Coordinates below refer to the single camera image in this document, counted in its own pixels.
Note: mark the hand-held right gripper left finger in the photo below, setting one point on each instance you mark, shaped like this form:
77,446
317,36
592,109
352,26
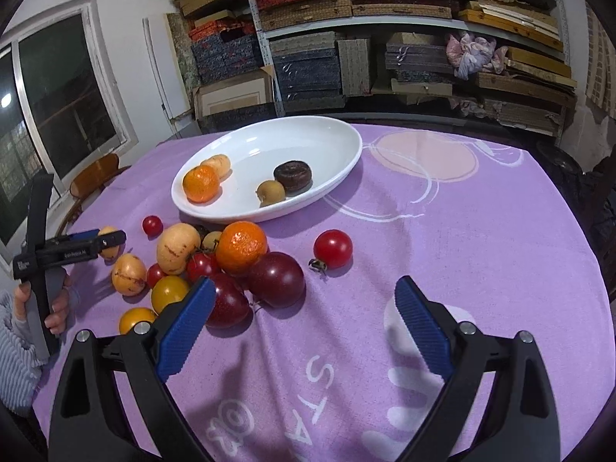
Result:
187,327

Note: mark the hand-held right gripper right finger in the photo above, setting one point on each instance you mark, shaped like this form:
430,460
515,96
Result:
423,332

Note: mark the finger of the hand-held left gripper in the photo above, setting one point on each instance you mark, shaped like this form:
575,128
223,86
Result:
79,237
113,239

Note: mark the brown-marked tan loquat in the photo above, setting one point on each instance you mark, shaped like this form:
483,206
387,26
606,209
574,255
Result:
128,274

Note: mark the yellow cherry tomato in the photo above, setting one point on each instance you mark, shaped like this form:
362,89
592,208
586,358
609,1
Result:
136,320
168,293

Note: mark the dark purple plum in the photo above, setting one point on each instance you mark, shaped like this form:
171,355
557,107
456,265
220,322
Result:
231,303
278,279

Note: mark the orange mandarin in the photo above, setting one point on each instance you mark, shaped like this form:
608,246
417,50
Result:
240,246
201,184

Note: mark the white oval plate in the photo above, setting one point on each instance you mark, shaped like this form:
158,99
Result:
288,144

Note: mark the person's left hand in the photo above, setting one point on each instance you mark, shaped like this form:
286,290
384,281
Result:
60,305

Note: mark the large tan loquat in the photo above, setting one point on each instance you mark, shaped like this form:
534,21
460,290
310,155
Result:
177,248

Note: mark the wooden chair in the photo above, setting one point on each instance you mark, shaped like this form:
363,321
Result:
94,173

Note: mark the small brown longan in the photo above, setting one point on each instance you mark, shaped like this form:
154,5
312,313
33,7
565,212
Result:
271,193
211,240

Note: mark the purple printed tablecloth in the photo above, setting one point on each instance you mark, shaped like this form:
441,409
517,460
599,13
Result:
433,231

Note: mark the white framed window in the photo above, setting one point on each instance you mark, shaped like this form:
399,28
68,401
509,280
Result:
62,91

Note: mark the white leaning panel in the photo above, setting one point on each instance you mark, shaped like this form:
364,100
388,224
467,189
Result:
166,77

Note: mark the dark flat box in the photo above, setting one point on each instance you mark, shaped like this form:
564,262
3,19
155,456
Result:
240,118

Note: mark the dark brown water chestnut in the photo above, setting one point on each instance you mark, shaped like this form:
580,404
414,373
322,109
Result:
292,175

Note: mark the mottled stone slab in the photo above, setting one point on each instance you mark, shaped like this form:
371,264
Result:
182,53

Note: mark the stack of blue patterned boxes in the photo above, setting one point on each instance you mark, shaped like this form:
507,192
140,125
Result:
221,57

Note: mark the dark bulky object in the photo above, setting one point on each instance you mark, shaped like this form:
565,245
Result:
572,173

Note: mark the orange red patterned box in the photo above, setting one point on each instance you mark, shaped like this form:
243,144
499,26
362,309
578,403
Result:
221,30

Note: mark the stack of navy boxes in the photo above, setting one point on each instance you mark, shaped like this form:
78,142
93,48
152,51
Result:
308,72

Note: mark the stack of yellow wooden boxes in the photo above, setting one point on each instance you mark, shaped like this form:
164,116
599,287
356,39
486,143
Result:
524,86

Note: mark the metal shelving rack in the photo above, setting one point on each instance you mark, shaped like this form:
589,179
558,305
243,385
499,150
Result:
255,14

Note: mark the upright woven box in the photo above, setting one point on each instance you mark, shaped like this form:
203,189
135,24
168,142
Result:
356,67

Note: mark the stack of grey boxes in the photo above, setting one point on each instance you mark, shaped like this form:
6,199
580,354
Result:
418,57

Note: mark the pink crumpled bag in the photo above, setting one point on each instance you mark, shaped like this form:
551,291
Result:
469,55

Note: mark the white lattice panel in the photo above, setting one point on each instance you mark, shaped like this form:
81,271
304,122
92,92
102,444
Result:
601,67

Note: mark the cardboard box with frame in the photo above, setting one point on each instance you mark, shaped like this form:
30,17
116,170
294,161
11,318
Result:
231,94

